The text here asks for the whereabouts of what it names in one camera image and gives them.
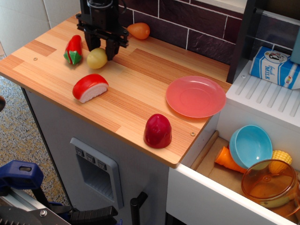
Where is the blue and white milk carton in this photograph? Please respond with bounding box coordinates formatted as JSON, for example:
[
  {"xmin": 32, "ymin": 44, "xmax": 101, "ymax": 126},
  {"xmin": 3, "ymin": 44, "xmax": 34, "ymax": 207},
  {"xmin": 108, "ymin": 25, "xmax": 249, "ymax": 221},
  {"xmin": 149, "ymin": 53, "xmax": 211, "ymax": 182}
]
[{"xmin": 249, "ymin": 46, "xmax": 300, "ymax": 90}]

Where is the pink plastic plate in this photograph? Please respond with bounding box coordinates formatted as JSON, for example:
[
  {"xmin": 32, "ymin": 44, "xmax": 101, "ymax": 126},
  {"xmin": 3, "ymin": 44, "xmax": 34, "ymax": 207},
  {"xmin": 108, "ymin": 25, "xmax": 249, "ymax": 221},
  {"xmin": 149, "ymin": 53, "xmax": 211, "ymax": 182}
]
[{"xmin": 165, "ymin": 76, "xmax": 226, "ymax": 118}]

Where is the light blue plastic bowl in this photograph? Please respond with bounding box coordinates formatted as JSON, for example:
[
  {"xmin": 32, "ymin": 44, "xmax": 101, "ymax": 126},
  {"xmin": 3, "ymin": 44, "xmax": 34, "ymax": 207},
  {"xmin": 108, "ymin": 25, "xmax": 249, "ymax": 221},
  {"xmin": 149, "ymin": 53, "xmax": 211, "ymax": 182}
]
[{"xmin": 229, "ymin": 125, "xmax": 273, "ymax": 169}]

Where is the transparent orange plastic pot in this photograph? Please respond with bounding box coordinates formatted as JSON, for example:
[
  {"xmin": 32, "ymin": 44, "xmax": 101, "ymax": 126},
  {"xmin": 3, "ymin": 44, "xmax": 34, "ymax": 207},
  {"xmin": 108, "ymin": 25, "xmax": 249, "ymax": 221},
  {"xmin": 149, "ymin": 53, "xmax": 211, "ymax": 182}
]
[{"xmin": 241, "ymin": 159, "xmax": 300, "ymax": 218}]

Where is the white toy sink basin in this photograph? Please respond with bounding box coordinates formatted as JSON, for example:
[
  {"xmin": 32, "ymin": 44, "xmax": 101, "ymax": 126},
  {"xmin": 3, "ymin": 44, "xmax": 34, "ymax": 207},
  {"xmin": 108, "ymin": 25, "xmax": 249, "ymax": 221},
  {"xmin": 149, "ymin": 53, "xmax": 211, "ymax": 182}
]
[{"xmin": 166, "ymin": 63, "xmax": 300, "ymax": 225}]

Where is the yellow toy corn cob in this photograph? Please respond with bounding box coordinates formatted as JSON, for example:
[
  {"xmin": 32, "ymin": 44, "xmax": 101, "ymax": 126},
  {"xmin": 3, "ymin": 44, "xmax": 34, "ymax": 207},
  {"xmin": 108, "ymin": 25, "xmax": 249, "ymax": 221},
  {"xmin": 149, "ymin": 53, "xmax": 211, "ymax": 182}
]
[{"xmin": 269, "ymin": 150, "xmax": 293, "ymax": 174}]

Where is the grey toy ice dispenser panel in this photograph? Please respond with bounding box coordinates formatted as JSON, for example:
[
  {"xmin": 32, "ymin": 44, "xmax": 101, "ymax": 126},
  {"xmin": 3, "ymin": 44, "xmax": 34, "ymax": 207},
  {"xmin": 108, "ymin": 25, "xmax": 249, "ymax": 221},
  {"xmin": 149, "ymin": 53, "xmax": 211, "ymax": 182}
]
[{"xmin": 70, "ymin": 137, "xmax": 124, "ymax": 209}]

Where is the orange toy ice cream cone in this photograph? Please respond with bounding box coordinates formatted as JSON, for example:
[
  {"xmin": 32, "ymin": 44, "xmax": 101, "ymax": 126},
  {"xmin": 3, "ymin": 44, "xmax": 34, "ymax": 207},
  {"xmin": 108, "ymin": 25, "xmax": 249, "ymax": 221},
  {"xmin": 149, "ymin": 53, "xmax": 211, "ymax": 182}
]
[{"xmin": 215, "ymin": 146, "xmax": 247, "ymax": 173}]

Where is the yellow toy potato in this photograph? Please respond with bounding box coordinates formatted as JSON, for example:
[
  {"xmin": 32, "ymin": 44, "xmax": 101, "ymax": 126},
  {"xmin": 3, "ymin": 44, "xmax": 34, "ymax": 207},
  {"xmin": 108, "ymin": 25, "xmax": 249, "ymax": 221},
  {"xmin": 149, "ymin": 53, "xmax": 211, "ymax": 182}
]
[{"xmin": 86, "ymin": 48, "xmax": 108, "ymax": 69}]

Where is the black cabinet door handle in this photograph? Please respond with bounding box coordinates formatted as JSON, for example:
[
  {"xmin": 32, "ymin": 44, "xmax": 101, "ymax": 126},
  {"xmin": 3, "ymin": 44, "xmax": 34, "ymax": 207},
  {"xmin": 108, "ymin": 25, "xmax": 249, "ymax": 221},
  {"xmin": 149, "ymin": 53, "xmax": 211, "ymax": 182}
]
[{"xmin": 130, "ymin": 192, "xmax": 148, "ymax": 225}]

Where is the blue clamp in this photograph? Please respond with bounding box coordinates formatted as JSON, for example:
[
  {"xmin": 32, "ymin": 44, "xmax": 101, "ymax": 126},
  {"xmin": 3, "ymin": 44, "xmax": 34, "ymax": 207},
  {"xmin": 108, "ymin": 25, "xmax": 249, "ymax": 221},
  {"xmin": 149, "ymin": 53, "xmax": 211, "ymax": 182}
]
[{"xmin": 0, "ymin": 160, "xmax": 44, "ymax": 192}]

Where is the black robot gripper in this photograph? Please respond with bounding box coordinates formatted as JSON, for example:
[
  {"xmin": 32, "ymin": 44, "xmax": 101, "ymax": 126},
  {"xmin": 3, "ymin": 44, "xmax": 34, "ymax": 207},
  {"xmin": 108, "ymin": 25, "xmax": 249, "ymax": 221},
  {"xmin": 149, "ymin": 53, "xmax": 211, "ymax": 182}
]
[{"xmin": 76, "ymin": 3, "xmax": 129, "ymax": 61}]

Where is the dark red toy pepper half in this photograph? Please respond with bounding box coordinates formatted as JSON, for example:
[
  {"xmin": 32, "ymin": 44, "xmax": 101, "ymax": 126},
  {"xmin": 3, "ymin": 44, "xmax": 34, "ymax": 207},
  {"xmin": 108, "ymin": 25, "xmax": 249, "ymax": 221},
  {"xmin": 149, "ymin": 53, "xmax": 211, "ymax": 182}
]
[{"xmin": 143, "ymin": 114, "xmax": 172, "ymax": 149}]

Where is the orange toy fruit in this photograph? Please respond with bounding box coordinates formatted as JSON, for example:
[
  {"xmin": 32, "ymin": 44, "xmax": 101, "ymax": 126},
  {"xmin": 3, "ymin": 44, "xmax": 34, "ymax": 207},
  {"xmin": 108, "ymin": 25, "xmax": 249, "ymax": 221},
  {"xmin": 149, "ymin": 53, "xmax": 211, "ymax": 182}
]
[{"xmin": 127, "ymin": 22, "xmax": 150, "ymax": 40}]

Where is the black ridged clamp bar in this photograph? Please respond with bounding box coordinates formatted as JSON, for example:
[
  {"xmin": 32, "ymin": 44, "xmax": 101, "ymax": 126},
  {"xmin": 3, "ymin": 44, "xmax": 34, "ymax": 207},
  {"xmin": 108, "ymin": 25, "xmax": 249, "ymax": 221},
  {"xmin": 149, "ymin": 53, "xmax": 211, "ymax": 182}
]
[{"xmin": 68, "ymin": 206, "xmax": 118, "ymax": 225}]

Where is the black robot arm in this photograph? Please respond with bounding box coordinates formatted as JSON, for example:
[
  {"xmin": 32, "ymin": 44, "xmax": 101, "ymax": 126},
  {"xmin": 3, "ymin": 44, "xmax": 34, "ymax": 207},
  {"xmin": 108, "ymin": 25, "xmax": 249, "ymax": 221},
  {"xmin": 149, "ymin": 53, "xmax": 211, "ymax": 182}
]
[{"xmin": 76, "ymin": 0, "xmax": 129, "ymax": 61}]

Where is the red toy chili pepper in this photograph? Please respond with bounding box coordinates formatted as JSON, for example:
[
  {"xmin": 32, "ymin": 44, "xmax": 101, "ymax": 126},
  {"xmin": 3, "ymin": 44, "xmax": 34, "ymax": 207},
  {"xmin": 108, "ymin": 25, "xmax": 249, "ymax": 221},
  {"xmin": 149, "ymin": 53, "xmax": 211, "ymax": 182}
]
[{"xmin": 63, "ymin": 35, "xmax": 83, "ymax": 65}]

